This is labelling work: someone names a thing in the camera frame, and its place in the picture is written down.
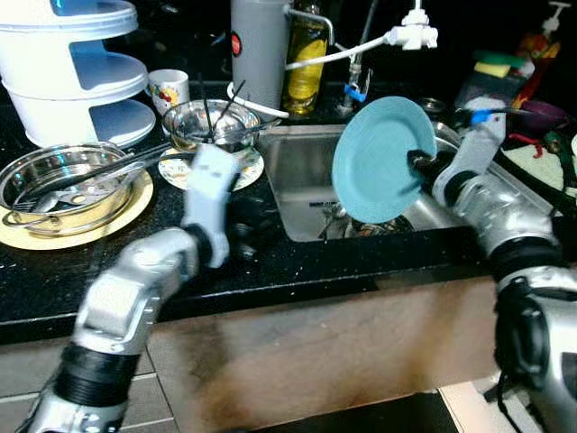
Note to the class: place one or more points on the teal round plate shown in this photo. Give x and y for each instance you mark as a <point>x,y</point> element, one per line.
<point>379,162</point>

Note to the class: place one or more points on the black twisted tongs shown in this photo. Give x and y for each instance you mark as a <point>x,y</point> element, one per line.
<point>108,170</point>

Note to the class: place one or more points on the steel fork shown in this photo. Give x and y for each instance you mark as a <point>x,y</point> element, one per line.
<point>22,202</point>

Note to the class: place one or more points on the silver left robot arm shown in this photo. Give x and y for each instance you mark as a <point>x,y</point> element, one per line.
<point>126,298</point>

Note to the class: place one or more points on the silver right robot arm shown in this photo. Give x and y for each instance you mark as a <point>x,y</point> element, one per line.
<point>505,225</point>

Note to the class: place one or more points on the green black kitchen tool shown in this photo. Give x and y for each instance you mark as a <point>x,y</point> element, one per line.
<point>565,152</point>

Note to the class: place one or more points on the small steel drain cap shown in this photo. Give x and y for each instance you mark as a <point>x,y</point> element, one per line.
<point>433,105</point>

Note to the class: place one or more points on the stainless steel sink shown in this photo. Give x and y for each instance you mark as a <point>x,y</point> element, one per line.
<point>302,171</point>

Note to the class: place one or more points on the clear plastic container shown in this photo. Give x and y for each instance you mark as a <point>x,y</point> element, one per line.
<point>487,92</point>

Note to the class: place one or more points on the lemon leaf print plate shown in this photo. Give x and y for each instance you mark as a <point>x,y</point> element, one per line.
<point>176,170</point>

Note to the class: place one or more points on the steel gooseneck faucet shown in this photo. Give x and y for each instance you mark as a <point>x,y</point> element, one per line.
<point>354,86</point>

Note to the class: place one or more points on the pale green cloth mat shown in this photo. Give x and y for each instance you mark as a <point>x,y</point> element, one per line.
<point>532,167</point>

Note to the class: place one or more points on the steel mixing bowl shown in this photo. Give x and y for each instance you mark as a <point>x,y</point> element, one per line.
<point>194,126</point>

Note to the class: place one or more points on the green yellow sponge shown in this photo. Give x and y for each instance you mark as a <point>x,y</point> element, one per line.
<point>496,66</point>

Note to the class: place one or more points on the pale yellow plate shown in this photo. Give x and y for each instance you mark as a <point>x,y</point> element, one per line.
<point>126,215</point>

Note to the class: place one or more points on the grey brown base cabinet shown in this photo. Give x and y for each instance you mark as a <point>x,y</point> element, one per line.
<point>315,343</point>

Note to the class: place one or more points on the purple bowl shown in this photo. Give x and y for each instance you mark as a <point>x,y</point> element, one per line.
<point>545,115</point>

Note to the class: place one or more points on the yellow dish soap bottle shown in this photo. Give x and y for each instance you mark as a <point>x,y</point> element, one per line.
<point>305,72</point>

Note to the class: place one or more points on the red pump bottle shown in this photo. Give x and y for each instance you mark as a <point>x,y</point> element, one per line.
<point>539,50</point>

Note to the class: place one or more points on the white cartoon print mug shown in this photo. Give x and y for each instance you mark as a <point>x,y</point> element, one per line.
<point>167,90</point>

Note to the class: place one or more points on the grey water filter canister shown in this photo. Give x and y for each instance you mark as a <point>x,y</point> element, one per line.
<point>260,54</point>

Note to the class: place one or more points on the white tiered storage rack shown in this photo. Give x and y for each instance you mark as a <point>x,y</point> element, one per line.
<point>54,63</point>

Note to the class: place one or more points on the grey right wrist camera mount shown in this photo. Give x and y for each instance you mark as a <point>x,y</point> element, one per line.
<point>473,153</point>

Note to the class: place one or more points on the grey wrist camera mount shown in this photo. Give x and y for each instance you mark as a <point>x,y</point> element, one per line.
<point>212,180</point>
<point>473,153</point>

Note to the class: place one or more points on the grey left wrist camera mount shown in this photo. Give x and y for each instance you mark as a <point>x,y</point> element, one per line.
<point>212,180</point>

